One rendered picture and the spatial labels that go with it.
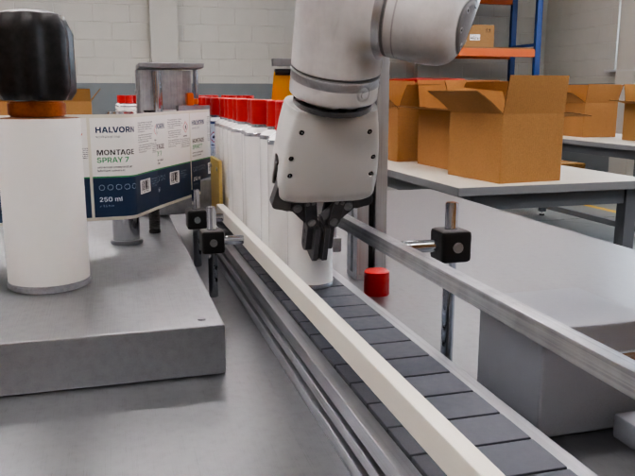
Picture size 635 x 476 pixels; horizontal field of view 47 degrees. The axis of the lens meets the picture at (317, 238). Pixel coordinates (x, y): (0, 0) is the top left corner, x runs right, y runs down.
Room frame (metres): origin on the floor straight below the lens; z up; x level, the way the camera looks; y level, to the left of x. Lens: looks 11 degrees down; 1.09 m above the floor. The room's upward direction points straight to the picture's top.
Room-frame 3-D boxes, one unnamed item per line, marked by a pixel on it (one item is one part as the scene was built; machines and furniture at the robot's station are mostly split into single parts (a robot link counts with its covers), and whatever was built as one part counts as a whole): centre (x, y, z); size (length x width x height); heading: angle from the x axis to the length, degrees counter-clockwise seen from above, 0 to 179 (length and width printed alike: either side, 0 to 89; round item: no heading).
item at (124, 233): (1.03, 0.28, 0.97); 0.05 x 0.05 x 0.19
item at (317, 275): (0.80, 0.01, 0.98); 0.05 x 0.05 x 0.20
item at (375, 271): (0.94, -0.08, 0.85); 0.03 x 0.03 x 0.03
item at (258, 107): (1.01, 0.08, 0.98); 0.05 x 0.05 x 0.20
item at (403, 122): (3.53, -0.44, 0.97); 0.45 x 0.44 x 0.37; 109
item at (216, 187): (1.23, 0.17, 0.94); 0.10 x 0.01 x 0.09; 16
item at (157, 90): (1.33, 0.26, 1.01); 0.14 x 0.13 x 0.26; 16
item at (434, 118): (3.14, -0.63, 0.97); 0.53 x 0.45 x 0.37; 108
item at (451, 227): (0.65, -0.10, 0.91); 0.07 x 0.03 x 0.17; 106
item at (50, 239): (0.80, 0.30, 1.03); 0.09 x 0.09 x 0.30
